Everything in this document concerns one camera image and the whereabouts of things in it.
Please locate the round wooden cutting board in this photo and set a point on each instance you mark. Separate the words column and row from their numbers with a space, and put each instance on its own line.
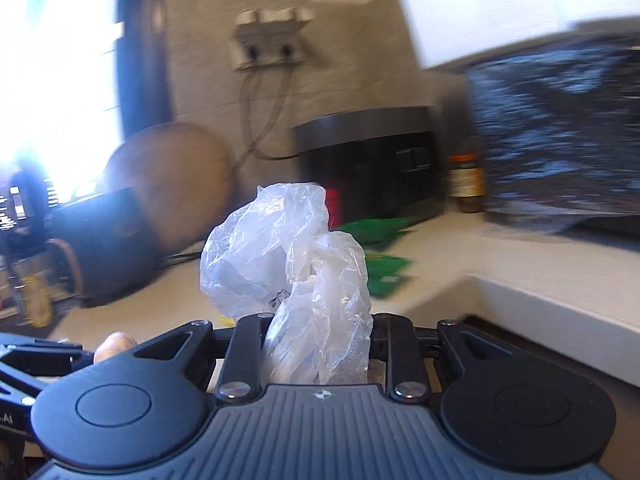
column 185, row 185

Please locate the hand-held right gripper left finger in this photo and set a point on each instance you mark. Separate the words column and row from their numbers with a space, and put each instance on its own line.
column 250, row 340

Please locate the person's left hand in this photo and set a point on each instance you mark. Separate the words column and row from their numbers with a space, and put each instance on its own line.
column 115, row 345

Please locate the clear plastic bag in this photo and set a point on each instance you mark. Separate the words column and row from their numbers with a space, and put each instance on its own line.
column 300, row 285

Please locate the black plastic-covered rack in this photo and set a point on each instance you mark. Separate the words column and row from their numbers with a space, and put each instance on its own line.
column 560, row 135

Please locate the glass jar of sauce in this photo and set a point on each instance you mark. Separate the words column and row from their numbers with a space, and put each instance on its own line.
column 465, row 182

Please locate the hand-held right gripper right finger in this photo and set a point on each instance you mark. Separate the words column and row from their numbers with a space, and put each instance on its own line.
column 395, row 345

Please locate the green packet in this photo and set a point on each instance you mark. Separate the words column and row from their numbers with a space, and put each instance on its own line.
column 375, row 230
column 387, row 272

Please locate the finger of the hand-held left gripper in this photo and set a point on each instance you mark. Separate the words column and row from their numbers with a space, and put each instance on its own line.
column 40, row 355

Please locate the window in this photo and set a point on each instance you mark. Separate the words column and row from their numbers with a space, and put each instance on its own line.
column 50, row 85

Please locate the black box-shaped appliance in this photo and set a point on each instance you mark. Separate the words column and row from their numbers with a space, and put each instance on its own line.
column 370, row 170

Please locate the white wall socket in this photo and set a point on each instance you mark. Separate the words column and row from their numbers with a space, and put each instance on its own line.
column 270, row 35

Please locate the dark blue rice cooker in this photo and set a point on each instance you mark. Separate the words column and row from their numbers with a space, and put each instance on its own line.
column 110, row 245

